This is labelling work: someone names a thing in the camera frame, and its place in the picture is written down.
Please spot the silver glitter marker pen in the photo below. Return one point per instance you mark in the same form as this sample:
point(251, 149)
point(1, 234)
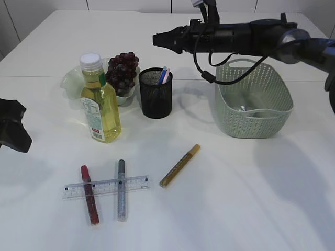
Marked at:
point(121, 203)

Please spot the gold glitter marker pen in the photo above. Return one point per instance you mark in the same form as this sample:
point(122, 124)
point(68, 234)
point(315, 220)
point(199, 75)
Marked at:
point(179, 166)

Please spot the red glitter marker pen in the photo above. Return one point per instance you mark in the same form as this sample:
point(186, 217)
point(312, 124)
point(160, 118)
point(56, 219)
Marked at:
point(90, 200)

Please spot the yellow oil bottle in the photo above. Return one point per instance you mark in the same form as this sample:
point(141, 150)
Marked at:
point(99, 100)

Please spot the blue capped scissors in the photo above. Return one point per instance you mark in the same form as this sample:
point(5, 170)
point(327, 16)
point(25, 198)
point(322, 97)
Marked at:
point(162, 76)

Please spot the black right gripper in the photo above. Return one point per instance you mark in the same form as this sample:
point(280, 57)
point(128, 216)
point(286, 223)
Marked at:
point(13, 133)

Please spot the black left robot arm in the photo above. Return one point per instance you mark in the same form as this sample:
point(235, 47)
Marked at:
point(265, 38)

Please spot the black mesh pen holder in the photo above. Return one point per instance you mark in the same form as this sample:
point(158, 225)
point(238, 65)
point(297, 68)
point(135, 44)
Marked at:
point(156, 100)

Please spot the clear plastic ruler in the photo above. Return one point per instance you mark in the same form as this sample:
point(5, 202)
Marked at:
point(104, 187)

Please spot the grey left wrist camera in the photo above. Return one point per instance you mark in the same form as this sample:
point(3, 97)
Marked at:
point(208, 10)

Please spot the green woven plastic basket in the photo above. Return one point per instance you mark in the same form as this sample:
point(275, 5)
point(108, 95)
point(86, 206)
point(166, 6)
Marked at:
point(267, 98)

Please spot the pink capped scissors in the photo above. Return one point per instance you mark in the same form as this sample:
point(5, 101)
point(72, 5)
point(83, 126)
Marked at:
point(166, 75)

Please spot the purple artificial grape bunch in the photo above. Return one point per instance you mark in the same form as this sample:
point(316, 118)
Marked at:
point(121, 72)

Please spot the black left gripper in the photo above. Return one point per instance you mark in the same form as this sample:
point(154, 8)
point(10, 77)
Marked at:
point(222, 38)

